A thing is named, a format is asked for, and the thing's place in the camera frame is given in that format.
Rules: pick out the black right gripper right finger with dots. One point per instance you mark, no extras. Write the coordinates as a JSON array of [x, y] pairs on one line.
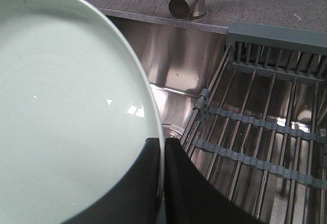
[[190, 198]]

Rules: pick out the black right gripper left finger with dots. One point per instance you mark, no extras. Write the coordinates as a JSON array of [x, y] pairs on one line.
[[134, 198]]

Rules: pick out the light green round plate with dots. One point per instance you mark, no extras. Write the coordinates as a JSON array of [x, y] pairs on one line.
[[76, 109]]

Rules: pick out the grey metal dish rack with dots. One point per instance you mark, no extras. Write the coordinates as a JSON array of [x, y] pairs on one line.
[[258, 132]]

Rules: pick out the round steel sink drain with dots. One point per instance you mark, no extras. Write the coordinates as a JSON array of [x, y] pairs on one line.
[[172, 131]]

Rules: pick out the stainless steel sink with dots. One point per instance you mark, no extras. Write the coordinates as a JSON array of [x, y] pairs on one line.
[[179, 63]]

